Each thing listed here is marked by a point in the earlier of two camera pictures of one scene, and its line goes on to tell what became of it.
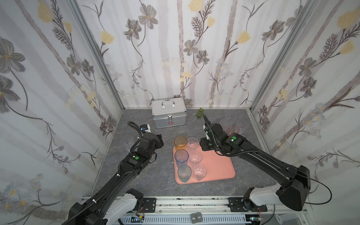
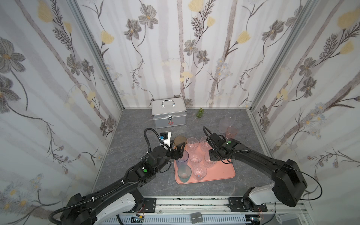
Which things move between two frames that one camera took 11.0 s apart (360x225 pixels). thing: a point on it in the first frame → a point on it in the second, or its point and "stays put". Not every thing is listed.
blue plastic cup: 181,156 stays put
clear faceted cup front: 199,171 stays put
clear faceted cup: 192,144 stays put
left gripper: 157,140 → 175,153
